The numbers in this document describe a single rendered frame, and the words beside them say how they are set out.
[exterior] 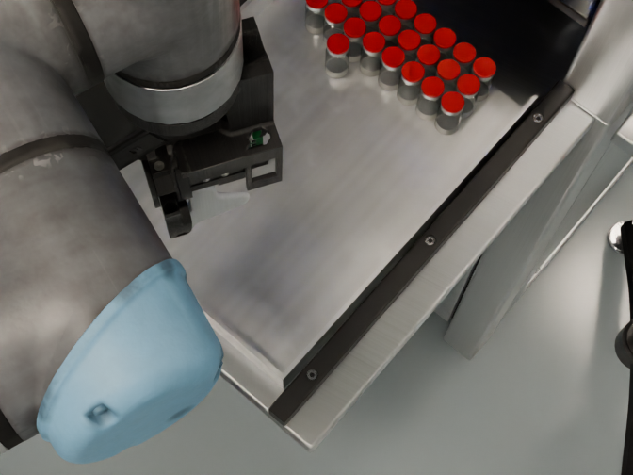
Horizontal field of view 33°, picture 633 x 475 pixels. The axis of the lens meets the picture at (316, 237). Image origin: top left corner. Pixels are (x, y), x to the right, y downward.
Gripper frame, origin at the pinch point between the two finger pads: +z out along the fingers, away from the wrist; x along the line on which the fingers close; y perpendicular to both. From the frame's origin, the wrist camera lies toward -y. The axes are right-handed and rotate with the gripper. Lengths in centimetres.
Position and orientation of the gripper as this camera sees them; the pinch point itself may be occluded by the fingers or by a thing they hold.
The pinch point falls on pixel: (169, 214)
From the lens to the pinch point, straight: 76.9
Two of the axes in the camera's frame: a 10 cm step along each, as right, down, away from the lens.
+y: 9.5, -2.9, 1.4
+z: -0.4, 3.5, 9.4
